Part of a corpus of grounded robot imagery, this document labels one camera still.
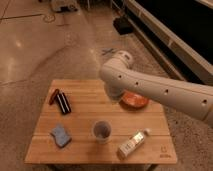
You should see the floor cable loop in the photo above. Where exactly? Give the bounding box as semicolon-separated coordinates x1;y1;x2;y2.
42;11;57;24

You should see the long white bench frame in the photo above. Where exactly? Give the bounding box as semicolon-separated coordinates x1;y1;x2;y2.
110;0;213;86

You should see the blue sponge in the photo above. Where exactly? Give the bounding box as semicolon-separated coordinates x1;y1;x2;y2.
50;124;72;148

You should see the white machine on floor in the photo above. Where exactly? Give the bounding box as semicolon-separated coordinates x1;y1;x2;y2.
50;0;77;12

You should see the black bag on floor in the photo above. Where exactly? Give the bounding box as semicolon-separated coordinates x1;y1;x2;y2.
113;17;133;35

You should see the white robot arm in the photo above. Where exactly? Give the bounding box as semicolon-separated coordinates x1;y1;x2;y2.
99;51;213;128

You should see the clear plastic bottle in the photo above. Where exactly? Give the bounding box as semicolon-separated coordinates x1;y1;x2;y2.
117;129;151;159

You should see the orange ceramic bowl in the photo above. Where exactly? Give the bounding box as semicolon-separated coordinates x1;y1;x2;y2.
121;91;149;108

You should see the wooden slatted table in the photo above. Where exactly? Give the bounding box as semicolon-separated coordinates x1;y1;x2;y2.
25;80;177;165

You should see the red brown small block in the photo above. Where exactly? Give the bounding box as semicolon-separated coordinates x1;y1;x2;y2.
49;89;59;105

